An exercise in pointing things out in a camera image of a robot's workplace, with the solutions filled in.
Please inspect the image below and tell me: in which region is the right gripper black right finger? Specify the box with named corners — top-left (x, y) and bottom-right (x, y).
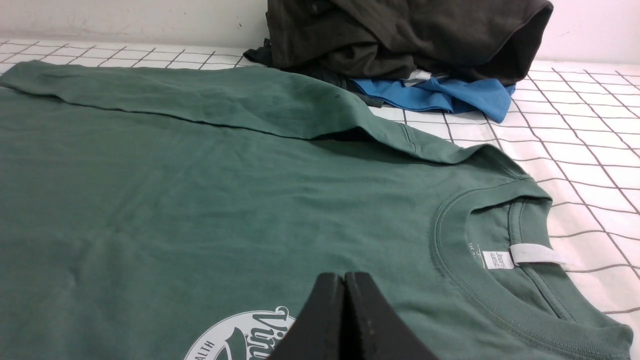
top-left (343, 272), bottom-right (437, 360)

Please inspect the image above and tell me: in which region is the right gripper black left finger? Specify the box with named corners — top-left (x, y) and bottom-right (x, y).
top-left (269, 273), bottom-right (345, 360)

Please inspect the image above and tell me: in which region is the green long sleeve shirt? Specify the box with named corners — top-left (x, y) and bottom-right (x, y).
top-left (1, 60), bottom-right (634, 360)

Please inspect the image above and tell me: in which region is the blue garment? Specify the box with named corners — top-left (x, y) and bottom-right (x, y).
top-left (352, 79), bottom-right (516, 123)

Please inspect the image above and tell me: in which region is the dark brown crumpled garment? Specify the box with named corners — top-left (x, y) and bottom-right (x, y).
top-left (243, 0), bottom-right (554, 92)

